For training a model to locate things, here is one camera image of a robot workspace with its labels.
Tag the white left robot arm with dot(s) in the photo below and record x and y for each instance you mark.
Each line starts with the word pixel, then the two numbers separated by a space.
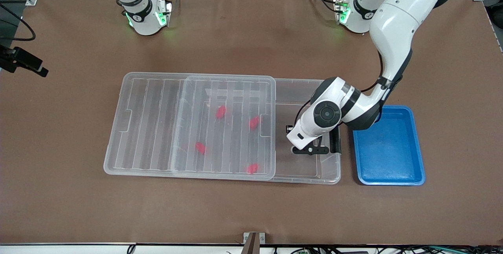
pixel 397 22

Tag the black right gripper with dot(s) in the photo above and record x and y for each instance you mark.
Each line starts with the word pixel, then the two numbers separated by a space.
pixel 3 53

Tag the metal base connector plate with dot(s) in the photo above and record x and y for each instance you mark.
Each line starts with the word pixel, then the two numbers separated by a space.
pixel 165 12
pixel 341 10

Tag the brown table mat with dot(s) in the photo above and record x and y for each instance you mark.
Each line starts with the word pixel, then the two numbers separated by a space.
pixel 251 214

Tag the clear plastic storage box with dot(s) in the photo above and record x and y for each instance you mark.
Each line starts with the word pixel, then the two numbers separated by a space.
pixel 298 167

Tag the red block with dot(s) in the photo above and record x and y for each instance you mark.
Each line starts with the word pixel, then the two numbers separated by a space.
pixel 252 168
pixel 254 123
pixel 221 111
pixel 201 148

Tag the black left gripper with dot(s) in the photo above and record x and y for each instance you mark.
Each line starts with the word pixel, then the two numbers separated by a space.
pixel 335 140

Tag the metal table edge bracket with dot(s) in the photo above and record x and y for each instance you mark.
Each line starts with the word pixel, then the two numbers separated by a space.
pixel 254 240

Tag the clear plastic box lid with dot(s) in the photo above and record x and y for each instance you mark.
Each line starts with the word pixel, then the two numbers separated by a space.
pixel 149 128

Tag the blue plastic tray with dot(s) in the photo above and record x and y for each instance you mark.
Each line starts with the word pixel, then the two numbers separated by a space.
pixel 393 155

